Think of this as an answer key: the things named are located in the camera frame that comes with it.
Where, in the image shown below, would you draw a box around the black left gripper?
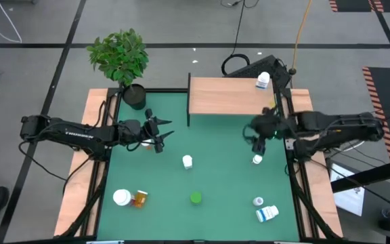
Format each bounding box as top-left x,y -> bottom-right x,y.
119,108 -> 175,155

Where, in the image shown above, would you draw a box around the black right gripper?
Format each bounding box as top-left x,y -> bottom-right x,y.
244,107 -> 286,157

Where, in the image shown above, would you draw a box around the green bottle green cap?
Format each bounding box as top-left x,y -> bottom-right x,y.
190,191 -> 203,206

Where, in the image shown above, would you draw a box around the large white-capped bottle purple label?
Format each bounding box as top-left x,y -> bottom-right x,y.
112,188 -> 133,207

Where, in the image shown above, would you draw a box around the white bottle blue label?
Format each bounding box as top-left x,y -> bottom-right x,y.
255,71 -> 271,91
255,205 -> 280,224

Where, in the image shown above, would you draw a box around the wooden shelf black legs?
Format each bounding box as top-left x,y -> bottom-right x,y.
187,73 -> 279,127

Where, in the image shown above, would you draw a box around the black keyboard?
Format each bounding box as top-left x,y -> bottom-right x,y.
227,54 -> 293,89

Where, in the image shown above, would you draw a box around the green plant in black pot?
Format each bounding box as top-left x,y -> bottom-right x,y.
86,28 -> 150,111

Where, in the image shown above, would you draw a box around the green table mat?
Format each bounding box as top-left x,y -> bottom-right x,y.
96,91 -> 300,242

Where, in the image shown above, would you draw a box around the white paper sheet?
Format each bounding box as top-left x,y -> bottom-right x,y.
330,162 -> 366,218

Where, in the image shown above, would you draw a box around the black beam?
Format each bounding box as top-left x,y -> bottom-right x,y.
330,155 -> 390,194

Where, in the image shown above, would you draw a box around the black aluminium table frame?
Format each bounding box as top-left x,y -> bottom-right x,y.
54,87 -> 345,244

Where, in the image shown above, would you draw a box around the white looped cable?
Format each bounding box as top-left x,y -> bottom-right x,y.
333,140 -> 368,153

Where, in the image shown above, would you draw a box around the yellow cable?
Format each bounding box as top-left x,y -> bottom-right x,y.
291,0 -> 313,70

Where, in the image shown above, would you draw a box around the black coiled floor cable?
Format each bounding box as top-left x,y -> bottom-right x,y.
220,0 -> 260,77

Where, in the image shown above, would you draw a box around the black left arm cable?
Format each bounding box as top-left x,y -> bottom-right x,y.
18,140 -> 93,196

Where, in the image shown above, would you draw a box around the white floor cable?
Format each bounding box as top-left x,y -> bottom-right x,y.
0,0 -> 23,44

